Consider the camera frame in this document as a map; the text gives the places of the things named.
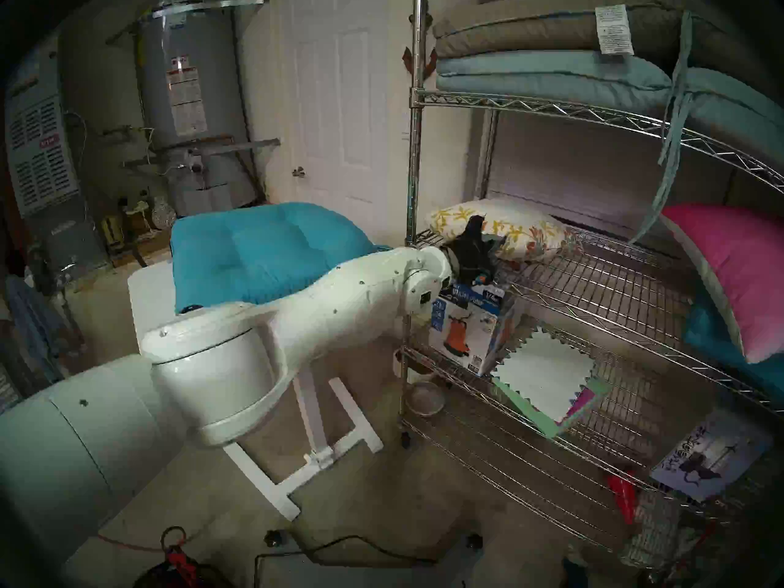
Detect white zigzag edged sheet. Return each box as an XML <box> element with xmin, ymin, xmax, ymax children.
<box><xmin>493</xmin><ymin>326</ymin><xmax>598</xmax><ymax>423</ymax></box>

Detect teal flat seat cushion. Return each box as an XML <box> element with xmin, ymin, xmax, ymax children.
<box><xmin>170</xmin><ymin>202</ymin><xmax>393</xmax><ymax>315</ymax></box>

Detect light blue bench cushion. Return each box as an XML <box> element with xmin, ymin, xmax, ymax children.
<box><xmin>435</xmin><ymin>8</ymin><xmax>784</xmax><ymax>244</ymax></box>

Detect black power cable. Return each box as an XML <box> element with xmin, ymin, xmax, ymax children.
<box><xmin>254</xmin><ymin>535</ymin><xmax>442</xmax><ymax>588</ymax></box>

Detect brown anchor wall decoration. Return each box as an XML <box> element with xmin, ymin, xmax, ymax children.
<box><xmin>401</xmin><ymin>14</ymin><xmax>437</xmax><ymax>79</ymax></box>

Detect blue white floor object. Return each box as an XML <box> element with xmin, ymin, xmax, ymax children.
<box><xmin>560</xmin><ymin>543</ymin><xmax>590</xmax><ymax>588</ymax></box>

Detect pink foam sheet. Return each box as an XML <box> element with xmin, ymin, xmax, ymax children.
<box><xmin>563</xmin><ymin>382</ymin><xmax>598</xmax><ymax>423</ymax></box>

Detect white ceramic pet bowl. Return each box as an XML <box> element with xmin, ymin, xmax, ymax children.
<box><xmin>393</xmin><ymin>351</ymin><xmax>429</xmax><ymax>382</ymax></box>

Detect teal tufted cushion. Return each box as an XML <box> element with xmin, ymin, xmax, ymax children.
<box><xmin>683</xmin><ymin>281</ymin><xmax>784</xmax><ymax>404</ymax></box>

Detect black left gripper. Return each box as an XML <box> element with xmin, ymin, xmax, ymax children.
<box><xmin>450</xmin><ymin>215</ymin><xmax>507</xmax><ymax>285</ymax></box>

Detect white panel door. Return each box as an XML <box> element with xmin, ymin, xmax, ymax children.
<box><xmin>279</xmin><ymin>0</ymin><xmax>390</xmax><ymax>226</ymax></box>

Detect red plastic cone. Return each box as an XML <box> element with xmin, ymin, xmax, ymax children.
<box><xmin>606</xmin><ymin>470</ymin><xmax>639</xmax><ymax>525</ymax></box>

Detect grey water heater tank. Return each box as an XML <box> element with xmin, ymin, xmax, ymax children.
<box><xmin>132</xmin><ymin>0</ymin><xmax>252</xmax><ymax>217</ymax></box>

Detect metal pet bowl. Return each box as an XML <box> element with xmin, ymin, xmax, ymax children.
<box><xmin>406</xmin><ymin>382</ymin><xmax>445</xmax><ymax>417</ymax></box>

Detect pink white ombre cushion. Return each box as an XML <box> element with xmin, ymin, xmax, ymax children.
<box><xmin>661</xmin><ymin>204</ymin><xmax>784</xmax><ymax>364</ymax></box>

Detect green foam sheet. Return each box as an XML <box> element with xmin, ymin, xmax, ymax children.
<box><xmin>490</xmin><ymin>375</ymin><xmax>610</xmax><ymax>439</ymax></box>

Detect grey furnace unit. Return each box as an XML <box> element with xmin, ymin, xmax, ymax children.
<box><xmin>3</xmin><ymin>29</ymin><xmax>108</xmax><ymax>269</ymax></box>

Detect red extension cord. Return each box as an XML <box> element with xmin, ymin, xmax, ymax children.
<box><xmin>97</xmin><ymin>524</ymin><xmax>188</xmax><ymax>553</ymax></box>

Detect red black cable clamp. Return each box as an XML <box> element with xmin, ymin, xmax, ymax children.
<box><xmin>164</xmin><ymin>545</ymin><xmax>203</xmax><ymax>588</ymax></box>

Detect blue hanging cloth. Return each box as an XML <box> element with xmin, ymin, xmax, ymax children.
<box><xmin>6</xmin><ymin>276</ymin><xmax>62</xmax><ymax>361</ymax></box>

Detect utility pump cardboard box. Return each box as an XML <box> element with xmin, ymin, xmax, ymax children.
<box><xmin>429</xmin><ymin>281</ymin><xmax>522</xmax><ymax>376</ymax></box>

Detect olive brown bench cushion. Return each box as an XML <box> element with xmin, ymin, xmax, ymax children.
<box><xmin>432</xmin><ymin>0</ymin><xmax>772</xmax><ymax>85</ymax></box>

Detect chrome wire shelving rack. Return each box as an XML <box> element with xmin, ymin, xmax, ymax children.
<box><xmin>398</xmin><ymin>0</ymin><xmax>784</xmax><ymax>572</ymax></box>

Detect cream floral print cushion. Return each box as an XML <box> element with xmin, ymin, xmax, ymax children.
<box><xmin>427</xmin><ymin>198</ymin><xmax>582</xmax><ymax>263</ymax></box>

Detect white rolling overbed table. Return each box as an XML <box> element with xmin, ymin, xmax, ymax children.
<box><xmin>127</xmin><ymin>262</ymin><xmax>383</xmax><ymax>521</ymax></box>

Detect LED lamp product box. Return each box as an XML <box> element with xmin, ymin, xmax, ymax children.
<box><xmin>649</xmin><ymin>408</ymin><xmax>772</xmax><ymax>502</ymax></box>

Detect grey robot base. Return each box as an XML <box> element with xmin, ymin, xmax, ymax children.
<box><xmin>257</xmin><ymin>532</ymin><xmax>491</xmax><ymax>588</ymax></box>

